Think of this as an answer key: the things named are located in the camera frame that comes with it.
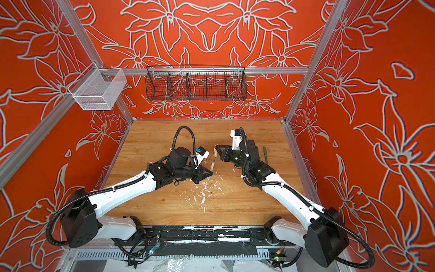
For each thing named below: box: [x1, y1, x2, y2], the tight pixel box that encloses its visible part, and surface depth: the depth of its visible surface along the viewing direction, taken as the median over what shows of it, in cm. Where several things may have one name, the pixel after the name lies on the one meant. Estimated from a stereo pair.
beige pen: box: [210, 144, 219, 172], surface depth 76 cm
